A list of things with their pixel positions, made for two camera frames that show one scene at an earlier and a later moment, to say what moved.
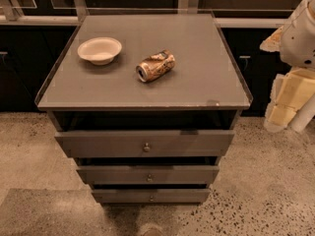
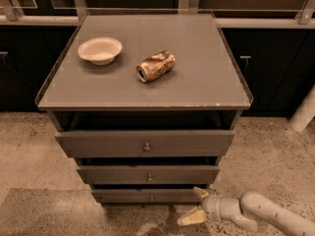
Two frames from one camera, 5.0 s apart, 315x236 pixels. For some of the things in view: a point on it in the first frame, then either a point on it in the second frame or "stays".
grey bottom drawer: x=150 y=196 stays
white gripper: x=299 y=38 → x=213 y=206
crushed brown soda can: x=156 y=65 stays
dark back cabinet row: x=29 y=53 stays
